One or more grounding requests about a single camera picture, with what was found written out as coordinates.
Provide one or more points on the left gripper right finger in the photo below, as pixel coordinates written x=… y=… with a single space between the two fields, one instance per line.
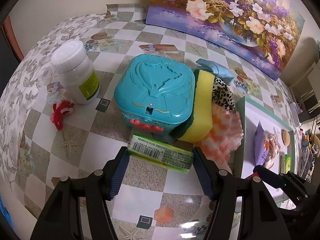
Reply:
x=260 y=216

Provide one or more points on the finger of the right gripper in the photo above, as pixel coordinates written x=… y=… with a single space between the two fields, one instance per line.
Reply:
x=290 y=183

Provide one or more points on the purple snack packet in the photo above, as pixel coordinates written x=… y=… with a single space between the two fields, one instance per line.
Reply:
x=260 y=152

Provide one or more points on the orange white fluffy cloth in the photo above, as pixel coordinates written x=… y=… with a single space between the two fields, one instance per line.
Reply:
x=224 y=137

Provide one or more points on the yellow green sponge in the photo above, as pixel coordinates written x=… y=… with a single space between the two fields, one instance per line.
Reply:
x=199 y=123

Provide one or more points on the red chenille scrunchie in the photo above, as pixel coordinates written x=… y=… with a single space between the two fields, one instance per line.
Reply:
x=60 y=110

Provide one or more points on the leopard print scrunchie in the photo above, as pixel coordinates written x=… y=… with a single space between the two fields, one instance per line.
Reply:
x=222 y=96

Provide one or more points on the green barcode tissue pack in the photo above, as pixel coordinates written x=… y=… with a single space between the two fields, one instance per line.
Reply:
x=160 y=153

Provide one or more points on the white teal tray box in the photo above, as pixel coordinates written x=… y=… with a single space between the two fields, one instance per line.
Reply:
x=251 y=113

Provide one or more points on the white shelf furniture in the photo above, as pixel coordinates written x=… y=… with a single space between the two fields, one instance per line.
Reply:
x=306 y=94

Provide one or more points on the checkered printed tablecloth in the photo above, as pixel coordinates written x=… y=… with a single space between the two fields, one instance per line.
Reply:
x=100 y=83

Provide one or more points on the light blue cloth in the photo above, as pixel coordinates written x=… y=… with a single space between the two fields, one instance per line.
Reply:
x=216 y=69

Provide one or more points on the grey floral tablecloth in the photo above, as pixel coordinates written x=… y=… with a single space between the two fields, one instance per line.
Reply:
x=23 y=87

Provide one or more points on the white pill bottle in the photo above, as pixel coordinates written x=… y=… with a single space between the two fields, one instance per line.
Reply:
x=76 y=72

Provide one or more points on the teal plastic toy box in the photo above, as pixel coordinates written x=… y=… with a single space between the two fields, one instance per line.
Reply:
x=155 y=93

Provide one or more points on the floral canvas painting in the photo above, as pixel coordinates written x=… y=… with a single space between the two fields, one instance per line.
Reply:
x=263 y=32

